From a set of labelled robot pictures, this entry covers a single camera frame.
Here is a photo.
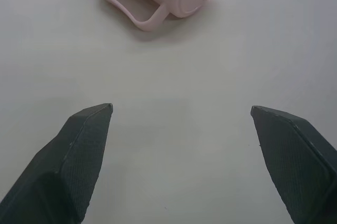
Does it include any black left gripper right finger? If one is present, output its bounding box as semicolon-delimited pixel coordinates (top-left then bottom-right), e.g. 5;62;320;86
250;105;337;224

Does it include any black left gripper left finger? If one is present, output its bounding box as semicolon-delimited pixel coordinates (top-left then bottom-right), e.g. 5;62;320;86
0;103;114;224

